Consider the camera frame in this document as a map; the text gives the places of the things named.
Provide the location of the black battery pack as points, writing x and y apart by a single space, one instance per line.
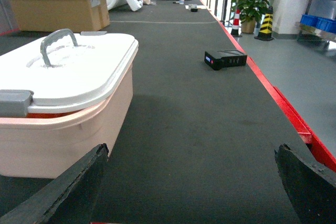
218 59

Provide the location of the red metal table frame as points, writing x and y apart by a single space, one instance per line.
296 119

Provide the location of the white lid with grey handle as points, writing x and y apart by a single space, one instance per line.
63 72

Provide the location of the pink plastic storage box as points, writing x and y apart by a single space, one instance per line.
45 148

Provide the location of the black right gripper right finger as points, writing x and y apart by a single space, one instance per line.
310 187

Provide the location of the yellow black striped bollard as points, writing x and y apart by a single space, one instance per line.
265 31

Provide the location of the steel shelf with blue bins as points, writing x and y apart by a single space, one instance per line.
318 21

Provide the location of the distant red white cone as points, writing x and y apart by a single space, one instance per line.
235 26

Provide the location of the large cardboard box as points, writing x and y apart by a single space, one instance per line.
52 15

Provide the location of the dark grey table mat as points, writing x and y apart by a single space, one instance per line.
197 145

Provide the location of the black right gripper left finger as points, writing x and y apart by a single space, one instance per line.
69 198

